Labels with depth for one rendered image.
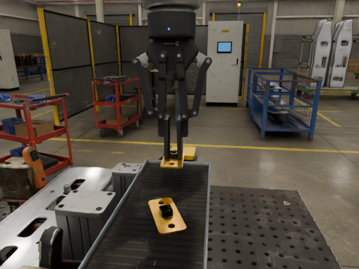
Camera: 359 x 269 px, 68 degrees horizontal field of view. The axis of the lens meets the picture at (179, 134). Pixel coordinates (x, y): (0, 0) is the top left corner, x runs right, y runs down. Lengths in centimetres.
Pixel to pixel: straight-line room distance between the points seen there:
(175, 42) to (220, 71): 633
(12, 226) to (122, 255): 45
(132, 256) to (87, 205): 23
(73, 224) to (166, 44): 37
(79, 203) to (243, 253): 67
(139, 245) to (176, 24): 30
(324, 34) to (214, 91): 364
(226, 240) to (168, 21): 86
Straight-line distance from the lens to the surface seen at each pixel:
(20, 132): 302
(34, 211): 79
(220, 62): 675
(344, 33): 904
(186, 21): 42
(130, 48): 791
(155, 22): 43
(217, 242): 109
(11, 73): 1097
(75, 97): 572
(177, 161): 47
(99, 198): 57
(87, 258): 35
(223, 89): 682
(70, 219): 56
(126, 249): 36
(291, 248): 113
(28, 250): 67
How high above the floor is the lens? 139
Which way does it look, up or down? 18 degrees down
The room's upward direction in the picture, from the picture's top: straight up
